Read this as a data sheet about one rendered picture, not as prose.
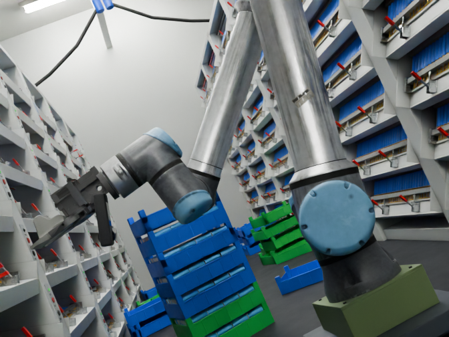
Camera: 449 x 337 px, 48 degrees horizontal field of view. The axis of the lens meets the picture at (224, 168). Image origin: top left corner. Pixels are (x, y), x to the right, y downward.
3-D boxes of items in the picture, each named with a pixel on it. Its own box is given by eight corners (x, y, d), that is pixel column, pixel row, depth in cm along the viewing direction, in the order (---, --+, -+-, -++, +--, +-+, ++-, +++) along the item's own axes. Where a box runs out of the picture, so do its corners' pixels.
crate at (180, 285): (226, 263, 203) (218, 245, 203) (248, 260, 185) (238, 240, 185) (160, 297, 190) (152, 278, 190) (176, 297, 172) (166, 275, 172)
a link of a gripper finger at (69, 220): (48, 233, 109) (82, 208, 112) (53, 239, 109) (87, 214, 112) (46, 231, 105) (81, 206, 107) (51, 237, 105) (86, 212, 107)
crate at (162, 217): (202, 208, 204) (194, 190, 205) (220, 200, 186) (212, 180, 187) (134, 239, 191) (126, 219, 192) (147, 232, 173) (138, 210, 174)
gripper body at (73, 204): (54, 199, 115) (98, 168, 117) (77, 230, 115) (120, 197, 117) (47, 197, 107) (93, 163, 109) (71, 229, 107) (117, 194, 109)
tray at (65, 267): (77, 274, 219) (75, 242, 220) (47, 289, 159) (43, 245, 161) (29, 281, 216) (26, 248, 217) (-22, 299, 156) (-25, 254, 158)
